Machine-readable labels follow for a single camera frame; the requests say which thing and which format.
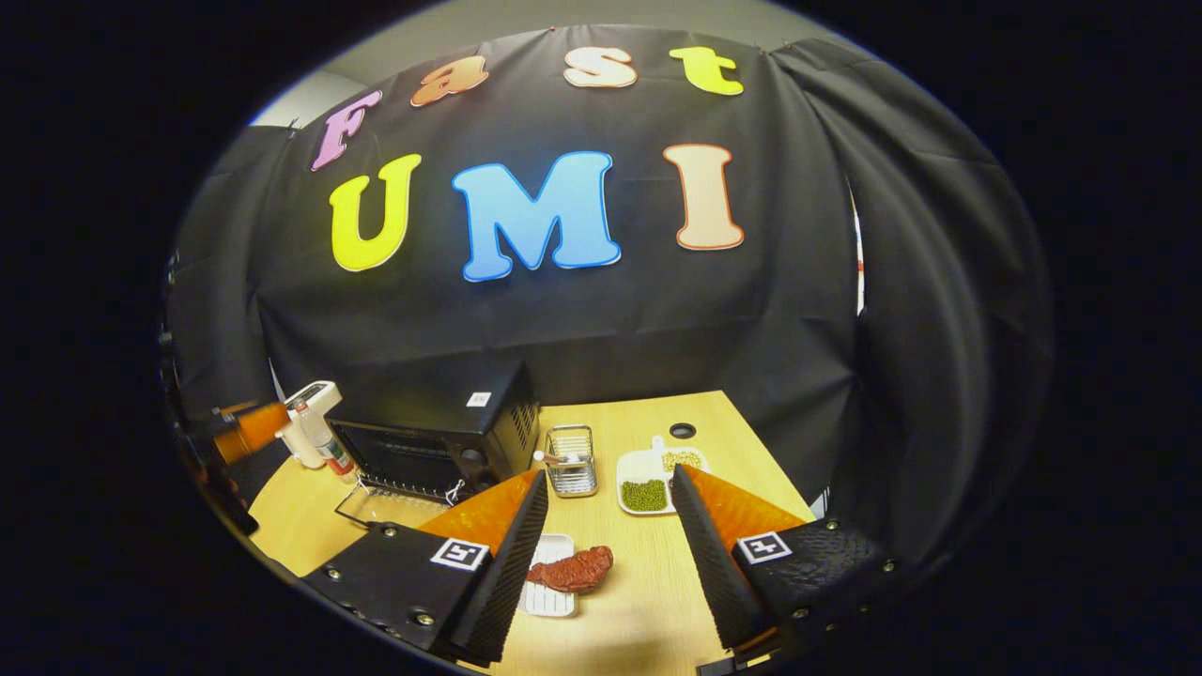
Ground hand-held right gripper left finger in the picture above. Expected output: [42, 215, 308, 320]
[300, 469, 551, 668]

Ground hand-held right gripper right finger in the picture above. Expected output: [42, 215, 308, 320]
[672, 463, 901, 673]

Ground red-brown meat piece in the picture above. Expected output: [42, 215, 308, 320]
[525, 545, 615, 595]

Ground black electric oven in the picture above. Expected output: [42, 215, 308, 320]
[323, 361, 543, 532]

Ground metal oven rack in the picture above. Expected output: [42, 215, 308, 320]
[353, 473, 465, 505]

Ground white rectangular tray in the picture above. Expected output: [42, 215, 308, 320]
[516, 532, 577, 619]

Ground white toaster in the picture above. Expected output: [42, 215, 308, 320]
[278, 379, 345, 470]

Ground clear plastic water bottle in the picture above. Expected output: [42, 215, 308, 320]
[289, 398, 359, 482]

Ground white divided bean plate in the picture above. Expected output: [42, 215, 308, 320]
[616, 435, 712, 516]

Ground black backdrop cloth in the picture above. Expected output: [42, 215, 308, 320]
[164, 23, 1057, 564]

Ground metal wire holder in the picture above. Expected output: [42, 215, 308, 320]
[544, 424, 600, 499]

